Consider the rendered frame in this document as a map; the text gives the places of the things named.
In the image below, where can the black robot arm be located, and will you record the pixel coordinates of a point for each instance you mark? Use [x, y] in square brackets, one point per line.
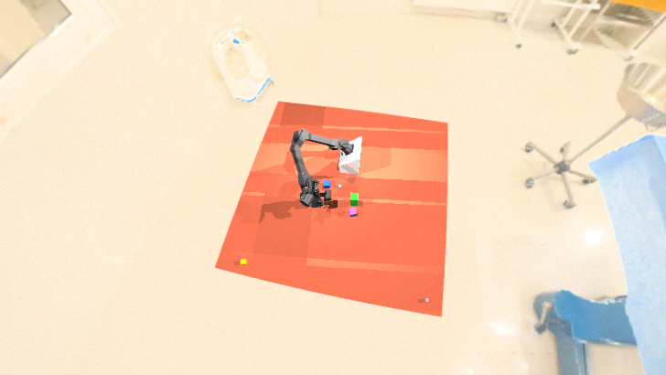
[303, 177]

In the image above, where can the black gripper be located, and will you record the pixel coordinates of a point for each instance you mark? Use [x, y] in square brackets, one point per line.
[327, 195]

